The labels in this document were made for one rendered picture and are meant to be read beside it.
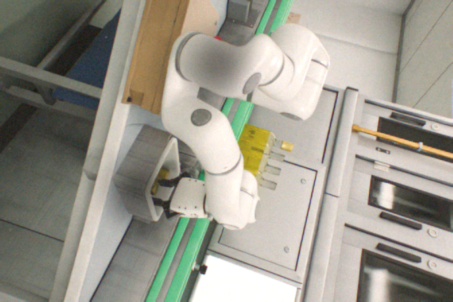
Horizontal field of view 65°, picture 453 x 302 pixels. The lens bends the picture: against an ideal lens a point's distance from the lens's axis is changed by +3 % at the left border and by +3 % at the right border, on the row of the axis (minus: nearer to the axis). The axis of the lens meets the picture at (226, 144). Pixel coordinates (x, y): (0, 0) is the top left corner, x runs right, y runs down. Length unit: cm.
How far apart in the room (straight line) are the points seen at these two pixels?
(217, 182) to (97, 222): 33
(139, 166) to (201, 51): 39
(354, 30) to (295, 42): 640
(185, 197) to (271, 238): 46
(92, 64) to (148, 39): 64
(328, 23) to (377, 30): 89
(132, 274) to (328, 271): 67
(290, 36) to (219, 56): 22
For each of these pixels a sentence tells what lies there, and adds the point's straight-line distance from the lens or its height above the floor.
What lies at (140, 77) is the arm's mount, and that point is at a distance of 77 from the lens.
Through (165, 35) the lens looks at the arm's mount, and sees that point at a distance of 76.
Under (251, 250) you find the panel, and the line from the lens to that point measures 128.
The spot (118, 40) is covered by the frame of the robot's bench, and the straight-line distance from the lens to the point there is 90.
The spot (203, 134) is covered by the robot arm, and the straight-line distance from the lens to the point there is 60.
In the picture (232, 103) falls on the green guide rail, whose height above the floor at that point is 91.
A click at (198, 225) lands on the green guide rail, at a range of 112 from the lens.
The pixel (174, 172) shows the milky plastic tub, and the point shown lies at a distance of 108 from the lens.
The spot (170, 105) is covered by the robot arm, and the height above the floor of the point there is 88.
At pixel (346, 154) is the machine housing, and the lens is 155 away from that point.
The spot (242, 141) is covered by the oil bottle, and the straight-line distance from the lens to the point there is 127.
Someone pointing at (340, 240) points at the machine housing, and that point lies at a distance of 140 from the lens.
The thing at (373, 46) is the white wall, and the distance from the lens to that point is 697.
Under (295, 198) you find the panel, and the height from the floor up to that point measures 123.
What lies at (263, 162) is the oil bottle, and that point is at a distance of 125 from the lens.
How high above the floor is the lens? 108
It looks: 7 degrees down
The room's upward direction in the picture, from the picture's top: 108 degrees clockwise
